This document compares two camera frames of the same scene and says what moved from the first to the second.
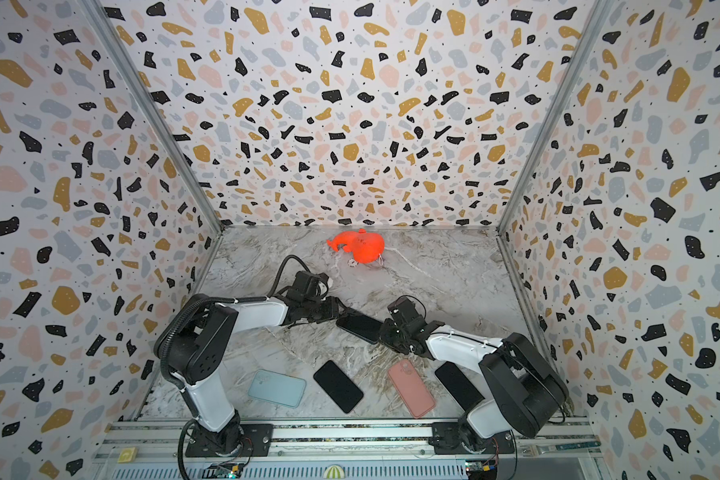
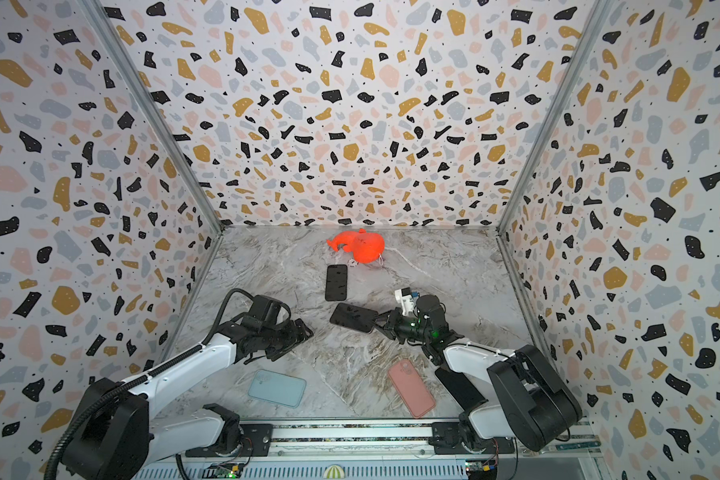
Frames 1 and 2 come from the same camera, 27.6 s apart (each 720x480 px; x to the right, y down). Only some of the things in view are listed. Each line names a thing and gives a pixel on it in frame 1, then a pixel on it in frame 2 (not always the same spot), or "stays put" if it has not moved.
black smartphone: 338,386 -> 354,317
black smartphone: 459,385 stays put
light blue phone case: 277,387 stays put
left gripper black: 331,310 -> 293,337
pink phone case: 412,388 stays put
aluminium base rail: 156,450 stays put
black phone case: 361,326 -> 336,282
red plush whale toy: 365,247 stays put
